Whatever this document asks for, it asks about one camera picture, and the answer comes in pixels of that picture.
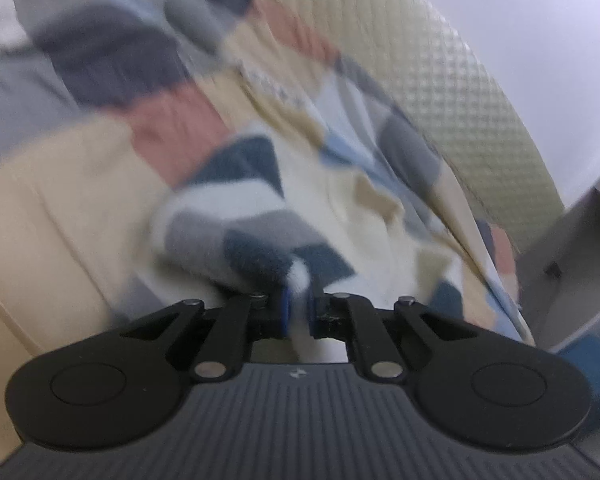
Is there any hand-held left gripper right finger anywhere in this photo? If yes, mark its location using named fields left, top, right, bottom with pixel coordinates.
left=307, top=290, right=482, bottom=382

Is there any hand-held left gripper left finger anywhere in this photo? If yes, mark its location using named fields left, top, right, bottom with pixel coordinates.
left=119, top=292, right=289, bottom=384

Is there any patchwork checked bedsheet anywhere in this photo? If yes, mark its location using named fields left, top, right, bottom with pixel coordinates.
left=0, top=0, right=536, bottom=461

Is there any cream quilted headboard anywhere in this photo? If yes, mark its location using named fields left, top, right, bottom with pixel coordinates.
left=215, top=0, right=567, bottom=257

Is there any blue ribbed cloth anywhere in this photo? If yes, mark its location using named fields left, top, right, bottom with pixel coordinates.
left=554, top=324, right=600, bottom=413

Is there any grey cabinet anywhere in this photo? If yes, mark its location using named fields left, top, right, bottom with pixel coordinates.
left=514, top=156, right=600, bottom=362

